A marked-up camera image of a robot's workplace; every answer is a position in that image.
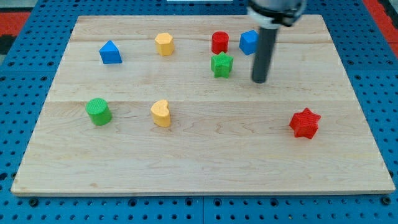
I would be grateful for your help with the green cylinder block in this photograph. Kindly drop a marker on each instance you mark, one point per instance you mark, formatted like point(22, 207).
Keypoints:
point(98, 111)

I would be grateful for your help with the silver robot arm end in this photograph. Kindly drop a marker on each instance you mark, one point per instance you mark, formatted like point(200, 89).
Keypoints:
point(271, 14)

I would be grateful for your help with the green star block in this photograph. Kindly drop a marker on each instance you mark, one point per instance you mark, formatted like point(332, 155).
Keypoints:
point(221, 65)

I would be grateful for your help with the red star block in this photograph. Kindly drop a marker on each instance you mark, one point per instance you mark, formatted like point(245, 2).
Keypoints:
point(305, 124)

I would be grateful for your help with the yellow heart block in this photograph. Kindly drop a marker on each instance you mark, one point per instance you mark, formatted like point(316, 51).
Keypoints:
point(160, 113)

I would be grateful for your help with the light wooden board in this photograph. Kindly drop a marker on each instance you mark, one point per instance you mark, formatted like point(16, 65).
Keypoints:
point(228, 136)

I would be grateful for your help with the red cylinder block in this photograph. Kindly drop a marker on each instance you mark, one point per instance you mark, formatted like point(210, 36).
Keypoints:
point(219, 42)

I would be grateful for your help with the yellow hexagon block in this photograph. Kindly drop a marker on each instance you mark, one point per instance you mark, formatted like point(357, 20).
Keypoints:
point(164, 43)

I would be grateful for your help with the blue cube block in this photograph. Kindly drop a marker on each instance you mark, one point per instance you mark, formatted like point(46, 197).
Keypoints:
point(248, 42)

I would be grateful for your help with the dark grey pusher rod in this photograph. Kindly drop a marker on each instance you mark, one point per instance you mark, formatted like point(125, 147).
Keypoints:
point(263, 55)

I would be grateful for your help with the blue triangle block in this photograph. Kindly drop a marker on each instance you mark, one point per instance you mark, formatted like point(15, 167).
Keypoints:
point(109, 53)

